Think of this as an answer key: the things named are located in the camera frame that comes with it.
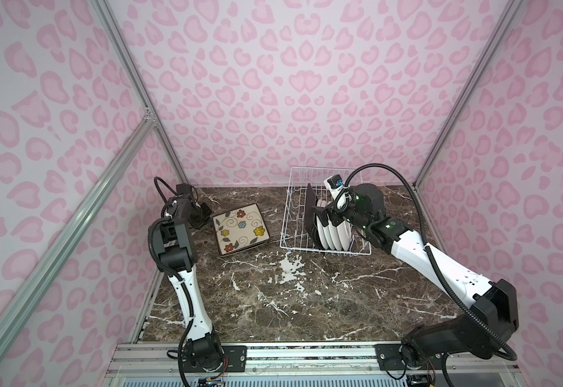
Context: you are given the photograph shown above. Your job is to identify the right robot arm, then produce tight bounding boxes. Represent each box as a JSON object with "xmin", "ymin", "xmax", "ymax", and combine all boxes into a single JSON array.
[{"xmin": 304, "ymin": 175, "xmax": 519, "ymax": 369}]

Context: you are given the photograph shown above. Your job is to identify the white round plate patterned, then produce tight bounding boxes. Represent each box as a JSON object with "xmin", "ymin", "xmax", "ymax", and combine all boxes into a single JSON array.
[{"xmin": 343, "ymin": 222, "xmax": 353, "ymax": 249}]

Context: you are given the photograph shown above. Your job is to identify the aluminium frame strut left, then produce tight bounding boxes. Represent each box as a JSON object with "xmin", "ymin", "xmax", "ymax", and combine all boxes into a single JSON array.
[{"xmin": 0, "ymin": 117, "xmax": 157, "ymax": 363}]

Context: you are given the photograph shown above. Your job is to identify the aluminium corner post left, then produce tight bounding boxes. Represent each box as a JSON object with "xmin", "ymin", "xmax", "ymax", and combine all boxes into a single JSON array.
[{"xmin": 90, "ymin": 0, "xmax": 189, "ymax": 183}]

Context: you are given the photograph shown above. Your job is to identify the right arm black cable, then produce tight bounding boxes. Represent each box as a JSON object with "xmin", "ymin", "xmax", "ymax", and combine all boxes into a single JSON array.
[{"xmin": 331, "ymin": 163, "xmax": 518, "ymax": 362}]

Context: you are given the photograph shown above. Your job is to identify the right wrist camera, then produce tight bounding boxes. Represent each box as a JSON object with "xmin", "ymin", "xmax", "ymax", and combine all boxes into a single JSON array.
[{"xmin": 324, "ymin": 174, "xmax": 347, "ymax": 211}]

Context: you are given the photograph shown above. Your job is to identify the aluminium corner post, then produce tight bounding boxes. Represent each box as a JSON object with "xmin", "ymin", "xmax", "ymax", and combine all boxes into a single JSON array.
[
  {"xmin": 90, "ymin": 0, "xmax": 189, "ymax": 183},
  {"xmin": 414, "ymin": 0, "xmax": 527, "ymax": 191}
]

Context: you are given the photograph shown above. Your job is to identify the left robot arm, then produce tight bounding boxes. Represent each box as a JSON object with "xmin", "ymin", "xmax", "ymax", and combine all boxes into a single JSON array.
[{"xmin": 148, "ymin": 183, "xmax": 224, "ymax": 371}]

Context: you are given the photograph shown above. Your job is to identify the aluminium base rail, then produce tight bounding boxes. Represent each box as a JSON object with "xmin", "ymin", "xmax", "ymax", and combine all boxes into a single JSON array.
[{"xmin": 99, "ymin": 339, "xmax": 529, "ymax": 387}]

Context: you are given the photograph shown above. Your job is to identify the white wire dish rack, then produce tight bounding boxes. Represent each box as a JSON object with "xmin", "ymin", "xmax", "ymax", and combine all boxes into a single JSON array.
[{"xmin": 280, "ymin": 166, "xmax": 372, "ymax": 256}]

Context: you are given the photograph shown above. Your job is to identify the aluminium corner post right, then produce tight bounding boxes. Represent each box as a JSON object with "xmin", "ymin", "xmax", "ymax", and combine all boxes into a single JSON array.
[{"xmin": 414, "ymin": 0, "xmax": 527, "ymax": 191}]

